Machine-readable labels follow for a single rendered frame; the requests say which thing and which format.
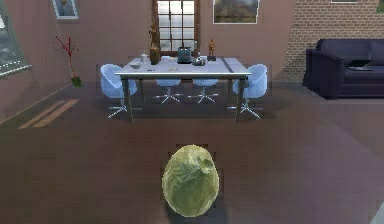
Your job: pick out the green lettuce head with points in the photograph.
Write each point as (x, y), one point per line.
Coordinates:
(190, 181)

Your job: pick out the pale blue swivel chair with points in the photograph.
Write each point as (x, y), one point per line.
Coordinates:
(205, 84)
(256, 81)
(113, 83)
(168, 83)

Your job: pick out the grey kettle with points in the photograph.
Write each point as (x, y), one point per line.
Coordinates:
(199, 61)

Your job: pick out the brown bottle vase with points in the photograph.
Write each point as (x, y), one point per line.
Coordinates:
(155, 54)

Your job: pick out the white bowl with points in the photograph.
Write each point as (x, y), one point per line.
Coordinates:
(135, 65)

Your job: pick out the bronze statuette black base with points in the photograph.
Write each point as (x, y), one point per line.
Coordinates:
(211, 50)

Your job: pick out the white cup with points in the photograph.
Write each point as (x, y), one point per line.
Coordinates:
(144, 58)

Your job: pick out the tall bronze statuette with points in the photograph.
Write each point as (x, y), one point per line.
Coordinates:
(153, 33)

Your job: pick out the red twig plant green pot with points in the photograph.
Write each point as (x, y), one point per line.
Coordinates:
(71, 63)

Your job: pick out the landscape framed picture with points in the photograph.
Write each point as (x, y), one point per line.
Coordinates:
(235, 10)

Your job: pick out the grey dining table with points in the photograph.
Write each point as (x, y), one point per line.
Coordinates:
(183, 70)

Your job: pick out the brown framed window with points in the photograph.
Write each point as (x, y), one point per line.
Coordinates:
(176, 25)

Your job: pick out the green house plant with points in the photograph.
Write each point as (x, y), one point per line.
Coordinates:
(380, 6)

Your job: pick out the blue portrait framed picture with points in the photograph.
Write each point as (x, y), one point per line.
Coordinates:
(65, 8)

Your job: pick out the grey framed picture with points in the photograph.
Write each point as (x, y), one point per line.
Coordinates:
(344, 1)

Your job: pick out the grey toaster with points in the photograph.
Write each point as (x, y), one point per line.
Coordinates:
(184, 55)

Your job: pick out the dark blue sofa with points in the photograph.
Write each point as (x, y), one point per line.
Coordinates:
(333, 73)

